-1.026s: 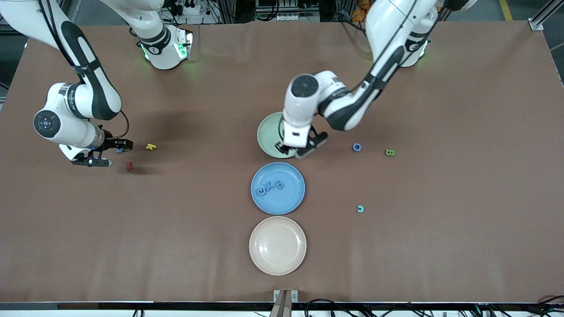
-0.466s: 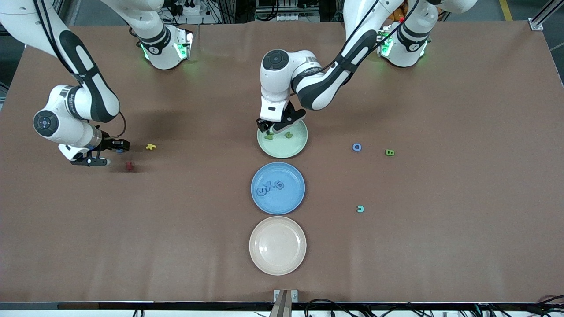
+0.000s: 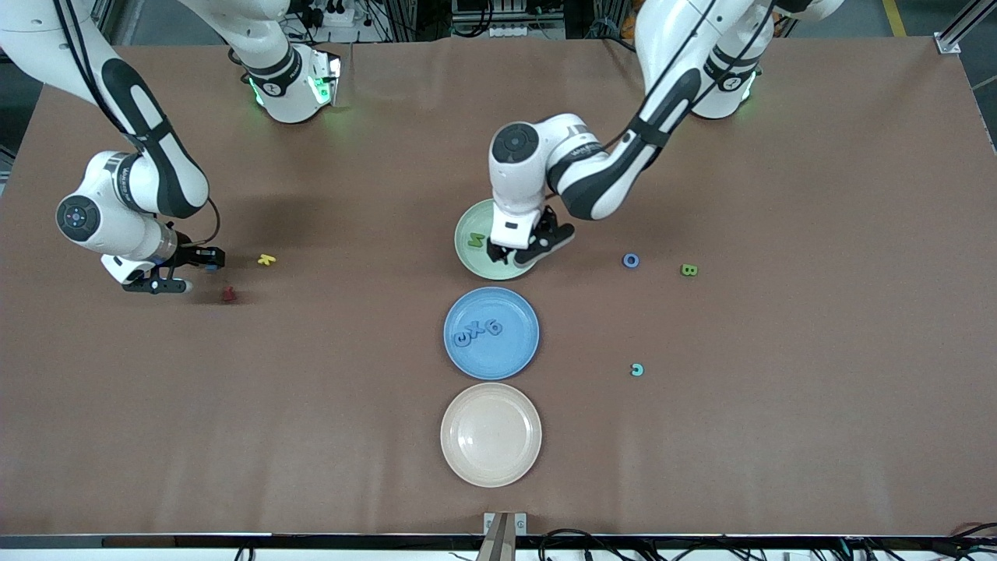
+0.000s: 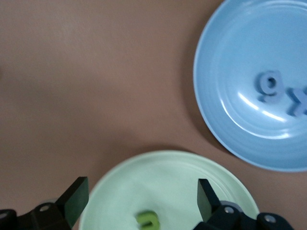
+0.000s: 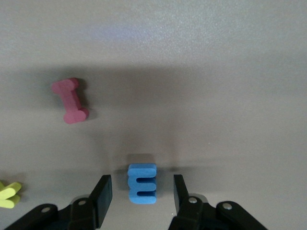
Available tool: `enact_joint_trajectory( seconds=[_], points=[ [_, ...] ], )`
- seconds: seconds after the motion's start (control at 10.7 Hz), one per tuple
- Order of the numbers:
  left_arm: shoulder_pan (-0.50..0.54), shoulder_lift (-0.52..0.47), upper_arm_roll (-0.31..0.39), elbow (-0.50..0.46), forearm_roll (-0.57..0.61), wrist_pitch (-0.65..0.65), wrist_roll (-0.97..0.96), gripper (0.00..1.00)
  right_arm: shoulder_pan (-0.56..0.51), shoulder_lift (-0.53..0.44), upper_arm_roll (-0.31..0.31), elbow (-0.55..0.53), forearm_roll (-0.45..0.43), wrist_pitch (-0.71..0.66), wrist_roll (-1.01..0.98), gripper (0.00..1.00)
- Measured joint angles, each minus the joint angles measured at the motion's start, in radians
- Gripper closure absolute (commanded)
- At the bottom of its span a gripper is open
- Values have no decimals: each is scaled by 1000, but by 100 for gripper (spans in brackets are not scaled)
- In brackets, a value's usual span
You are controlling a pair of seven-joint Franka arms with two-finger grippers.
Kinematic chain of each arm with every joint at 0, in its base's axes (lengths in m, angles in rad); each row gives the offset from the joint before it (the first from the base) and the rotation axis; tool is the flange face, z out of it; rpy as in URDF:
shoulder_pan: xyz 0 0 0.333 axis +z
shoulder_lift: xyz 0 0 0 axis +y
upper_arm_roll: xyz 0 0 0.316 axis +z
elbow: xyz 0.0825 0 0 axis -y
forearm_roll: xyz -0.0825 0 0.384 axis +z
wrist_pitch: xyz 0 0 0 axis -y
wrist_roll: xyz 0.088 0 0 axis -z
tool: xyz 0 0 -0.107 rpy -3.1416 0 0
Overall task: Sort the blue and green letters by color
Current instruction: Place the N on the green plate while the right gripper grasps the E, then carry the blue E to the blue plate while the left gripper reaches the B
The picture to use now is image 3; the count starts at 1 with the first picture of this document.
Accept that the black cable at table edge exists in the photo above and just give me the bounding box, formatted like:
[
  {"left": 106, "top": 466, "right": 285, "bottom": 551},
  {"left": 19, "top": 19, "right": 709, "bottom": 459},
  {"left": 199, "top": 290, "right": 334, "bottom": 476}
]
[{"left": 537, "top": 528, "right": 624, "bottom": 561}]

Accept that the long power strip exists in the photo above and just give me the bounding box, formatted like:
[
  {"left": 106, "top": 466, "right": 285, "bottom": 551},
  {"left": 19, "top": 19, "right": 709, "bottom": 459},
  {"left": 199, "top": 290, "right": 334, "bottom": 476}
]
[{"left": 452, "top": 19, "right": 565, "bottom": 40}]

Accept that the table edge rail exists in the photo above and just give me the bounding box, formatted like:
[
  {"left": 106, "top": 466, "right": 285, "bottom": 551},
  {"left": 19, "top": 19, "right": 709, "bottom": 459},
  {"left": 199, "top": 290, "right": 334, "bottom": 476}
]
[{"left": 0, "top": 534, "right": 997, "bottom": 561}]

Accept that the green round plate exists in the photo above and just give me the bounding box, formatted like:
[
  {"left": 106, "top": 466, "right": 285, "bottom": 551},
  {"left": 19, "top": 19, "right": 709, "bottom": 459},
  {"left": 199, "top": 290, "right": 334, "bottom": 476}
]
[{"left": 454, "top": 197, "right": 545, "bottom": 281}]

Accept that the short aluminium profile bracket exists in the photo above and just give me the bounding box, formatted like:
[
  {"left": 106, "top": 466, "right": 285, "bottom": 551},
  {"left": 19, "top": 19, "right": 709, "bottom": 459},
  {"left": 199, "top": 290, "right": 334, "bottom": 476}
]
[{"left": 483, "top": 512, "right": 528, "bottom": 561}]

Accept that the aluminium frame post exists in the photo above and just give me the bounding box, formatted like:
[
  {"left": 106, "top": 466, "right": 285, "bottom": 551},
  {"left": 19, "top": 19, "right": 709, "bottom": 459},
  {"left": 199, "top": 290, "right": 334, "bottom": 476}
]
[{"left": 935, "top": 0, "right": 997, "bottom": 55}]

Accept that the beige round plate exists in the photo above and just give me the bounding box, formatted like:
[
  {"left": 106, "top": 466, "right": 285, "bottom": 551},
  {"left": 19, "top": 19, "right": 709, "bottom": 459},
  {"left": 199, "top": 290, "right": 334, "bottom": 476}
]
[{"left": 440, "top": 382, "right": 543, "bottom": 489}]

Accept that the white power strip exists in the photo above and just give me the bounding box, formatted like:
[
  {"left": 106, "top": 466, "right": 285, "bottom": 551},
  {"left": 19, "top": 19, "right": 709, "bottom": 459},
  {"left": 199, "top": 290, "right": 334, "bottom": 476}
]
[{"left": 312, "top": 0, "right": 367, "bottom": 28}]

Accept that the blue round plate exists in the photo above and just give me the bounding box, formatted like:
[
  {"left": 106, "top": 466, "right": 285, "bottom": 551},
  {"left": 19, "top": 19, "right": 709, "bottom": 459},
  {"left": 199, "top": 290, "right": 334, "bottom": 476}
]
[{"left": 443, "top": 287, "right": 541, "bottom": 381}]

